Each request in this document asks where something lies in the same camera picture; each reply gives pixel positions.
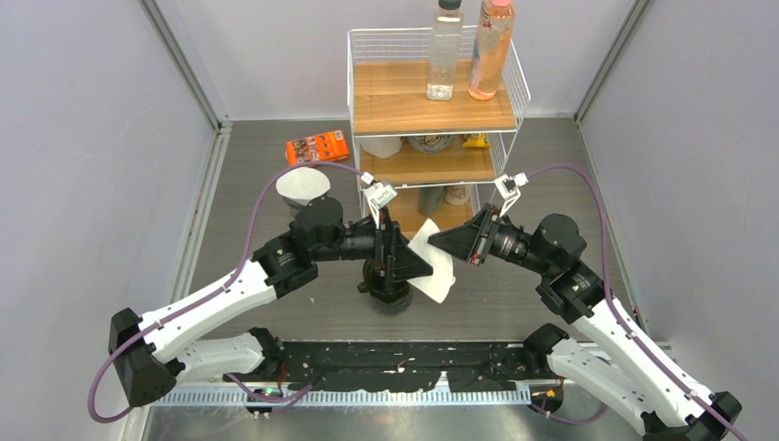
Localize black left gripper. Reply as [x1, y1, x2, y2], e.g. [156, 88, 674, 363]
[314, 206, 434, 281]

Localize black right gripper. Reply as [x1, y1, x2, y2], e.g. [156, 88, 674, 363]
[428, 203, 555, 276]

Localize dark green dripper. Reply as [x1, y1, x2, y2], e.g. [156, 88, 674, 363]
[357, 259, 411, 298]

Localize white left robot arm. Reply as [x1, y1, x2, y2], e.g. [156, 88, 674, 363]
[108, 197, 434, 407]

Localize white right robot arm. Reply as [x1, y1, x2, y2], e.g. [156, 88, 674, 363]
[428, 205, 742, 440]

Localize white printed cup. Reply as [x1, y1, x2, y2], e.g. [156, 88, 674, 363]
[444, 184, 473, 206]

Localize grey metal can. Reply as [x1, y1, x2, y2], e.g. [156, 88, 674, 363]
[417, 187, 445, 218]

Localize smoky glass mug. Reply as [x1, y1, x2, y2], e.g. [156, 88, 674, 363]
[369, 291, 413, 316]

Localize yellow snack packet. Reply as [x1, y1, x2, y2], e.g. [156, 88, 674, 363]
[462, 133, 491, 149]

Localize printed ceramic bowl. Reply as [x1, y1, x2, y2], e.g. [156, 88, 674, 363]
[406, 134, 454, 153]

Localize white cup on shelf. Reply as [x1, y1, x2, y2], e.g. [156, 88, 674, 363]
[358, 137, 403, 159]

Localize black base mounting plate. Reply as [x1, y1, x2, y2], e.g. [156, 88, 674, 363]
[258, 341, 558, 393]

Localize orange snack box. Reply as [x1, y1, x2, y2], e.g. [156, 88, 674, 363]
[285, 130, 350, 166]

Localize clear water bottle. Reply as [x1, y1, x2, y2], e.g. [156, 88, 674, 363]
[426, 0, 463, 101]

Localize pink drink bottle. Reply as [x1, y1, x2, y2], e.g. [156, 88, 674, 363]
[468, 0, 516, 100]

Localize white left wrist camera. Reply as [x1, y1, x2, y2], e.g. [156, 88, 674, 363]
[360, 172, 397, 230]

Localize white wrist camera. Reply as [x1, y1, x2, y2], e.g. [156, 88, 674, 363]
[360, 172, 397, 230]
[493, 173, 529, 217]

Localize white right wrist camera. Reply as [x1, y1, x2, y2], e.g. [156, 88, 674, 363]
[493, 173, 529, 217]

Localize white wire wooden shelf rack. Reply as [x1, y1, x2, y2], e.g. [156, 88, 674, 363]
[346, 26, 531, 237]

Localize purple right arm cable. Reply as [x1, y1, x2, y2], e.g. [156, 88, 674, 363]
[525, 163, 750, 441]

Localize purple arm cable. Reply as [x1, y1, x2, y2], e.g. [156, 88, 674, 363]
[525, 163, 750, 441]
[86, 161, 367, 424]

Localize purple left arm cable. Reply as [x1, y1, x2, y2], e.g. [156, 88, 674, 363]
[86, 161, 367, 424]

